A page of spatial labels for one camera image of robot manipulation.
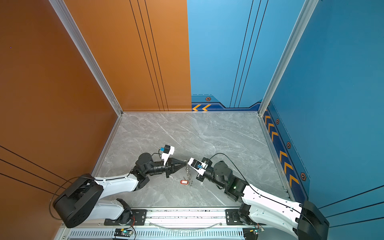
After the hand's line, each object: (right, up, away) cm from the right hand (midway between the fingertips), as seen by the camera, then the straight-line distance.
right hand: (189, 160), depth 71 cm
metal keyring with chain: (0, -15, +13) cm, 20 cm away
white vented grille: (+13, -34, -2) cm, 37 cm away
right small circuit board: (+32, -33, -2) cm, 46 cm away
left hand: (-2, -3, +2) cm, 4 cm away
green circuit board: (-32, -34, 0) cm, 47 cm away
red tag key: (-4, -16, +14) cm, 21 cm away
